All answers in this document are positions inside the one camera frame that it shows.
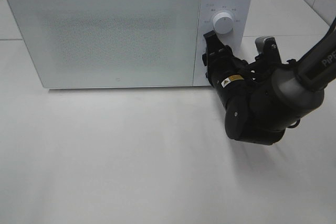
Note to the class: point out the upper white microwave knob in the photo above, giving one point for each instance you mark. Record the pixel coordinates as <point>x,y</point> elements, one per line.
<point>223,22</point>

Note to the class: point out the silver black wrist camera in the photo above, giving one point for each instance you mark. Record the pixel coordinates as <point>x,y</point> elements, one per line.
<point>267,50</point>

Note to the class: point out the white microwave door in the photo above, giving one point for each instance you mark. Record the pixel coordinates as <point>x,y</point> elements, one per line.
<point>109,43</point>

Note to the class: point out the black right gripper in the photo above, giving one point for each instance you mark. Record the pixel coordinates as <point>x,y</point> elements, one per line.
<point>220,62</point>

